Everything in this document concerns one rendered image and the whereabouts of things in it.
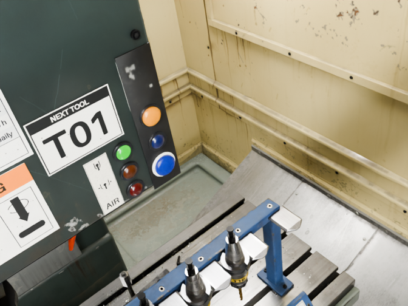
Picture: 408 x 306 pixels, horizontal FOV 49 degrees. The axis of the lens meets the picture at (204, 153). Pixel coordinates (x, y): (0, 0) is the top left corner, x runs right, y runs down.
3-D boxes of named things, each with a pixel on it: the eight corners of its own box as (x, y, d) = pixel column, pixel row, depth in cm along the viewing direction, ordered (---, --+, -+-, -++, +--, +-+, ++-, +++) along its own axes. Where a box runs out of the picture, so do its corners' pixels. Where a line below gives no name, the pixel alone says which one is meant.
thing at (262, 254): (272, 250, 99) (272, 248, 99) (255, 265, 97) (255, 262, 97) (251, 233, 104) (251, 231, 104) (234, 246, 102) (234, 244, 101)
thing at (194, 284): (195, 275, 95) (191, 257, 91) (210, 288, 93) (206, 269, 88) (180, 290, 93) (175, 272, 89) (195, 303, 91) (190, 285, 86)
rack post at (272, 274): (294, 285, 126) (293, 217, 107) (281, 297, 124) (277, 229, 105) (269, 265, 133) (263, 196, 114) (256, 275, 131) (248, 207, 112)
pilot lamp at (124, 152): (134, 155, 54) (129, 141, 53) (119, 164, 54) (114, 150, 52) (132, 153, 55) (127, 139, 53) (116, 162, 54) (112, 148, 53)
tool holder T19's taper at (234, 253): (235, 246, 100) (232, 227, 95) (249, 258, 97) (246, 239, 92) (220, 258, 98) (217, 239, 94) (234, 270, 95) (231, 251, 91)
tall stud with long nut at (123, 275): (140, 298, 130) (129, 272, 122) (132, 304, 129) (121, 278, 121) (135, 292, 132) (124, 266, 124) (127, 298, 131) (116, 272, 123)
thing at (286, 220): (306, 223, 104) (306, 221, 103) (290, 236, 102) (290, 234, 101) (283, 207, 108) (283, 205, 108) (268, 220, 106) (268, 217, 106)
